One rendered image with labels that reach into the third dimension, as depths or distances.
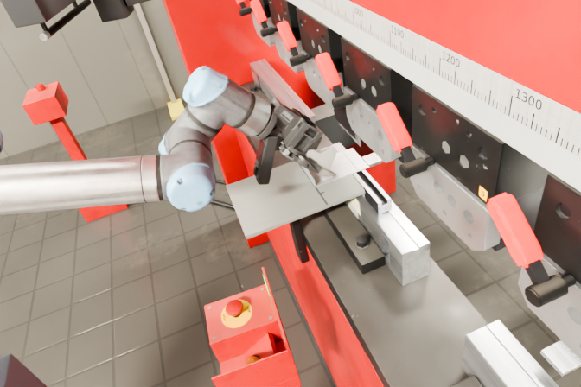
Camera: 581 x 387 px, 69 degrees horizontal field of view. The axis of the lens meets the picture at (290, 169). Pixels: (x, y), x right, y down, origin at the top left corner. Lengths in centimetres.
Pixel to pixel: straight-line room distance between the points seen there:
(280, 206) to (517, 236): 57
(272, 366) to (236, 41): 115
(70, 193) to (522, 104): 60
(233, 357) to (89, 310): 139
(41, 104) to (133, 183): 182
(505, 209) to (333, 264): 57
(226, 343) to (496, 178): 71
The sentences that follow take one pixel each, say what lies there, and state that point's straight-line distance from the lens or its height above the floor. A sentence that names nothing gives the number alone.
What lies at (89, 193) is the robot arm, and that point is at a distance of 71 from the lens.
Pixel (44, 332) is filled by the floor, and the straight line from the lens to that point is 241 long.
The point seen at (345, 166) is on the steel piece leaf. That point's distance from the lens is 96.
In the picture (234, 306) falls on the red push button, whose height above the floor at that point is 81.
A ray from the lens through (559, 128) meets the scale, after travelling 39.
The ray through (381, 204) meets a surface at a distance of 87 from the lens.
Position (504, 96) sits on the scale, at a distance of 42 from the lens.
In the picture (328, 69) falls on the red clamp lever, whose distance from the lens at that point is 70.
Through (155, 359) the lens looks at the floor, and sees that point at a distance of 202.
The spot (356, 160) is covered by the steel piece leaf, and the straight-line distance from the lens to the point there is 97.
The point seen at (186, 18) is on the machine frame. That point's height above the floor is 117.
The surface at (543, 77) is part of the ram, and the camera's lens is 38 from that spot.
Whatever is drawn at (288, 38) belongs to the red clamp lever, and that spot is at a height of 129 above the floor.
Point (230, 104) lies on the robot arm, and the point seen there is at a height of 125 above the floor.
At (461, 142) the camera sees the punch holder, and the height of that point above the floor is 131.
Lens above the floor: 159
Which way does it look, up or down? 37 degrees down
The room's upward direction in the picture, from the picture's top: 12 degrees counter-clockwise
